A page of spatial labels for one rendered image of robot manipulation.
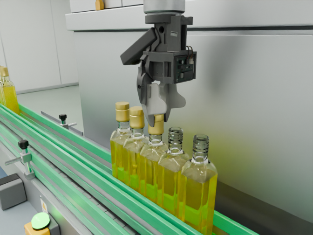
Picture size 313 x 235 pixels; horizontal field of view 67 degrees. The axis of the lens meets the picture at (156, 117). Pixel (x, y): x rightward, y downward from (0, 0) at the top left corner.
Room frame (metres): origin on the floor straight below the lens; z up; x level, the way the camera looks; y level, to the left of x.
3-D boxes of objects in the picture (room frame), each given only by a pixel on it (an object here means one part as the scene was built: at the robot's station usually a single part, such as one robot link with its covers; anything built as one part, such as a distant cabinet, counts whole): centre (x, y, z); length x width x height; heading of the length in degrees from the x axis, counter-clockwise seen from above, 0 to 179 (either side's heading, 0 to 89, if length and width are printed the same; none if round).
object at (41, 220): (0.52, 0.32, 0.84); 0.04 x 0.04 x 0.03
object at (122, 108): (0.56, 0.08, 1.14); 0.04 x 0.04 x 0.04
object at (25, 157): (0.65, 0.43, 0.94); 0.07 x 0.04 x 0.13; 136
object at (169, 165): (0.44, -0.04, 0.99); 0.06 x 0.06 x 0.21; 45
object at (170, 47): (0.46, -0.02, 1.29); 0.09 x 0.08 x 0.12; 47
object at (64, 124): (0.94, 0.37, 0.94); 0.07 x 0.04 x 0.13; 136
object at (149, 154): (0.48, 0.00, 0.99); 0.06 x 0.06 x 0.21; 47
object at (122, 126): (0.56, 0.08, 1.12); 0.03 x 0.03 x 0.05
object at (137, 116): (0.52, 0.04, 1.14); 0.04 x 0.04 x 0.04
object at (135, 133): (0.52, 0.04, 1.12); 0.03 x 0.03 x 0.05
